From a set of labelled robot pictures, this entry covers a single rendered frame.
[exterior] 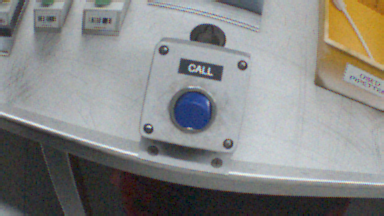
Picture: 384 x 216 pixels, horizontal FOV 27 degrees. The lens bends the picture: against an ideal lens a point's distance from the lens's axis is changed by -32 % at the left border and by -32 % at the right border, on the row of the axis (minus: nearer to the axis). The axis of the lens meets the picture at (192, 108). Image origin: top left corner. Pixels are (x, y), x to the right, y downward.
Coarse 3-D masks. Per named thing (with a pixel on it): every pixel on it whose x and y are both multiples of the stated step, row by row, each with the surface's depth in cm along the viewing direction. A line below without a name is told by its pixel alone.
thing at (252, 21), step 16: (160, 0) 88; (176, 0) 88; (192, 0) 88; (208, 0) 88; (224, 0) 87; (240, 0) 86; (256, 0) 85; (224, 16) 87; (240, 16) 87; (256, 16) 88
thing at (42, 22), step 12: (36, 0) 82; (48, 0) 81; (60, 0) 82; (72, 0) 88; (36, 12) 83; (48, 12) 83; (60, 12) 83; (36, 24) 86; (48, 24) 85; (60, 24) 85
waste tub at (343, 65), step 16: (320, 0) 88; (352, 0) 90; (368, 0) 89; (320, 16) 87; (336, 16) 89; (352, 16) 90; (368, 16) 90; (320, 32) 85; (336, 32) 88; (352, 32) 89; (368, 32) 89; (320, 48) 83; (336, 48) 78; (352, 48) 88; (368, 48) 88; (320, 64) 82; (336, 64) 81; (352, 64) 79; (368, 64) 78; (320, 80) 85; (336, 80) 84; (352, 80) 82; (368, 80) 81; (352, 96) 86; (368, 96) 84
